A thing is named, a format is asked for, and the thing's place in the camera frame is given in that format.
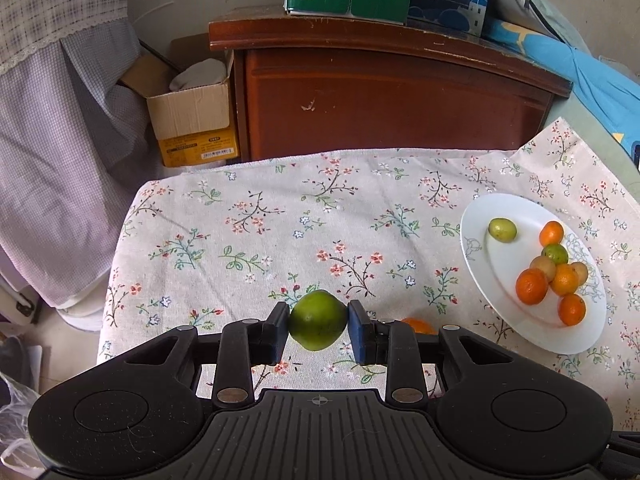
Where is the white ceramic plate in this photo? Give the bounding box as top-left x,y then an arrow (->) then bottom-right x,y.
460,193 -> 606,354

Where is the small orange tangerine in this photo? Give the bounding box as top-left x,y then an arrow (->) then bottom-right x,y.
558,294 -> 587,326

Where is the blue cartoon blanket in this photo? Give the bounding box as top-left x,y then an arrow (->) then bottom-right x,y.
485,18 -> 639,165

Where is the dark wooden cabinet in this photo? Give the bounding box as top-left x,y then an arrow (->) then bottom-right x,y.
208,6 -> 572,161

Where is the yellow-brown round fruit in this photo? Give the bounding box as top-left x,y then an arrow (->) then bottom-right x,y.
529,255 -> 556,283

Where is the clear plastic bag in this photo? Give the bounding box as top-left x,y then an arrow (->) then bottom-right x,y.
0,374 -> 44,479

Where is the purple checked fabric cover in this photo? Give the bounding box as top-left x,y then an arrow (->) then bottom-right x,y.
1,0 -> 155,309

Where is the oval green fruit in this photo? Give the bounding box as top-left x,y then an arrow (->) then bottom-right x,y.
488,218 -> 518,243

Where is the floral tablecloth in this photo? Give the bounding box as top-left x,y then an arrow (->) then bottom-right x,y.
98,119 -> 639,430

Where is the open cardboard box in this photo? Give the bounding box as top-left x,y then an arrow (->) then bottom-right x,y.
120,35 -> 239,169

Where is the round green fruit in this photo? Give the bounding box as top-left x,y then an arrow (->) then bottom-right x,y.
288,289 -> 348,351

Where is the large orange tangerine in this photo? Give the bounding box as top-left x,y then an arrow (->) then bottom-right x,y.
515,269 -> 549,306

